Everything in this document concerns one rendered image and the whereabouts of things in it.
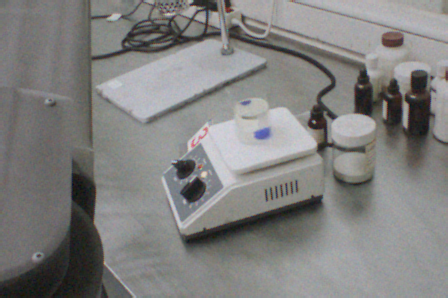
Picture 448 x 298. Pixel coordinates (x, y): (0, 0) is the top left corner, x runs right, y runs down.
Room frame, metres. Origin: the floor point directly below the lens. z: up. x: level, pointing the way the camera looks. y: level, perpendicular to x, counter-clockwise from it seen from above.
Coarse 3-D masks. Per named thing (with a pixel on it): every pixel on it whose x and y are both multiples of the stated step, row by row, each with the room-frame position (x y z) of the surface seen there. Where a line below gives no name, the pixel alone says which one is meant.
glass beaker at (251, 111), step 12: (240, 84) 0.66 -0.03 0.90; (252, 84) 0.66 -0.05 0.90; (264, 84) 0.65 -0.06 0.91; (240, 96) 0.62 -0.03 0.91; (252, 96) 0.61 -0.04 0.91; (264, 96) 0.62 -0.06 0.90; (240, 108) 0.62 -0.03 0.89; (252, 108) 0.61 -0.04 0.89; (264, 108) 0.62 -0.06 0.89; (240, 120) 0.62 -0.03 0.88; (252, 120) 0.61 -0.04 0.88; (264, 120) 0.62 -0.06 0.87; (240, 132) 0.62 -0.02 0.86; (252, 132) 0.61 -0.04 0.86; (264, 132) 0.62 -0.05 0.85; (252, 144) 0.61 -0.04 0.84
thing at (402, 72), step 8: (400, 64) 0.82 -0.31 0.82; (408, 64) 0.82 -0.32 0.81; (416, 64) 0.81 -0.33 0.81; (424, 64) 0.81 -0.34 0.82; (400, 72) 0.79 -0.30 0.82; (408, 72) 0.79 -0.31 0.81; (400, 80) 0.78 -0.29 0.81; (408, 80) 0.78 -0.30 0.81; (400, 88) 0.78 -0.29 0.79; (408, 88) 0.77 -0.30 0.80
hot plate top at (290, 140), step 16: (272, 112) 0.69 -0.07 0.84; (288, 112) 0.68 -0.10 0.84; (224, 128) 0.67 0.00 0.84; (272, 128) 0.65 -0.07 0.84; (288, 128) 0.64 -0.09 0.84; (304, 128) 0.64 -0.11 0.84; (224, 144) 0.63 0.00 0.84; (240, 144) 0.62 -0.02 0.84; (272, 144) 0.61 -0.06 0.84; (288, 144) 0.60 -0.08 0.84; (304, 144) 0.60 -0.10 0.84; (224, 160) 0.59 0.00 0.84; (240, 160) 0.58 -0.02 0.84; (256, 160) 0.58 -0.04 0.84; (272, 160) 0.58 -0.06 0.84
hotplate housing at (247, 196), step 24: (216, 168) 0.61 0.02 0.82; (264, 168) 0.58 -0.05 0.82; (288, 168) 0.58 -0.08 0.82; (312, 168) 0.58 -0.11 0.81; (168, 192) 0.63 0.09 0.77; (240, 192) 0.56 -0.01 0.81; (264, 192) 0.57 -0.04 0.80; (288, 192) 0.57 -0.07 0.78; (312, 192) 0.58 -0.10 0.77; (192, 216) 0.55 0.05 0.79; (216, 216) 0.55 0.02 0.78; (240, 216) 0.56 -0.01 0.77; (264, 216) 0.57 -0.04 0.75
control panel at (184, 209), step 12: (192, 156) 0.66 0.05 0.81; (204, 156) 0.64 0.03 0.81; (204, 168) 0.62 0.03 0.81; (168, 180) 0.64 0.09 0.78; (180, 180) 0.63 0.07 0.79; (204, 180) 0.60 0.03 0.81; (216, 180) 0.58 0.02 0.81; (216, 192) 0.56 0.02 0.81; (180, 204) 0.58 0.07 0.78; (192, 204) 0.57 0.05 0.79; (180, 216) 0.56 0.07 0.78
